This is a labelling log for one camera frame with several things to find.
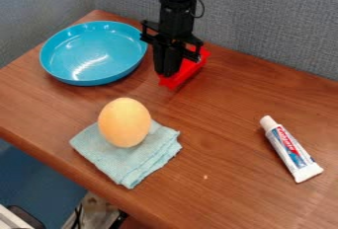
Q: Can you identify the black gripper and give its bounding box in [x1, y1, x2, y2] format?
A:
[142, 0, 203, 77]

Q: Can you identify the red plastic block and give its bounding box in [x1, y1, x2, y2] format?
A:
[159, 47, 210, 90]

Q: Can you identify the blue plate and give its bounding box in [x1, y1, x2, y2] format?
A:
[40, 21, 148, 86]

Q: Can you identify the orange egg-shaped object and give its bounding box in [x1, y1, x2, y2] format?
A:
[98, 98, 153, 148]

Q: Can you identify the light blue folded cloth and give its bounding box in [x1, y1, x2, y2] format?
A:
[70, 121, 182, 190]

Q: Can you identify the white toothpaste tube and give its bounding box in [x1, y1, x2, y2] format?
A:
[261, 115, 324, 184]

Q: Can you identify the dark chair part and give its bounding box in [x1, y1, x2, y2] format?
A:
[7, 205, 47, 229]

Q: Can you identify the table leg frame below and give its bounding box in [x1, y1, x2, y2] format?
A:
[60, 192, 128, 229]

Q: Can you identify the black cable below table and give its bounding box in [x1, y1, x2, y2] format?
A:
[71, 202, 84, 229]

